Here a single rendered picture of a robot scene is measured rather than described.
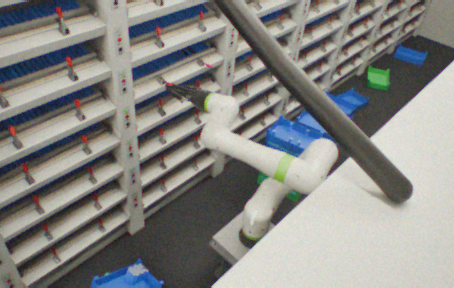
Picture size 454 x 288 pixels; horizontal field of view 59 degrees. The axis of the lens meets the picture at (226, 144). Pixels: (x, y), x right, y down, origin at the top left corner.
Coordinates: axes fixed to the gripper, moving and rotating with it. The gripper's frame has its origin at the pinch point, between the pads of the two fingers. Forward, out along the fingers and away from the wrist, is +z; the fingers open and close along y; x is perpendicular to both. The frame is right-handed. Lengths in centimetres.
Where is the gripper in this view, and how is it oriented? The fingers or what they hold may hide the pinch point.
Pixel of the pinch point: (172, 87)
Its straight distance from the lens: 193.2
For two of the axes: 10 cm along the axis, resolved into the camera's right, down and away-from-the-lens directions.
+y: 6.8, -4.4, 5.9
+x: -0.6, -8.4, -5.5
